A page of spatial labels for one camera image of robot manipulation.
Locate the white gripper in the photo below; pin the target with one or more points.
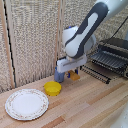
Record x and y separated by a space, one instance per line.
70 64

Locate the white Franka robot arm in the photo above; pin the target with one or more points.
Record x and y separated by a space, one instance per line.
85 31

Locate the yellow bowl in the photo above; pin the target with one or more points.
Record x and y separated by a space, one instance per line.
52 88

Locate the black dish rack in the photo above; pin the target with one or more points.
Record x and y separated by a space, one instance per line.
113 56

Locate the woven screen with wooden posts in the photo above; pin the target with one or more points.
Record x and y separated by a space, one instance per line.
30 40

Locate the white plate with patterned rim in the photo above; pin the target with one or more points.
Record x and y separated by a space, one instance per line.
26 104

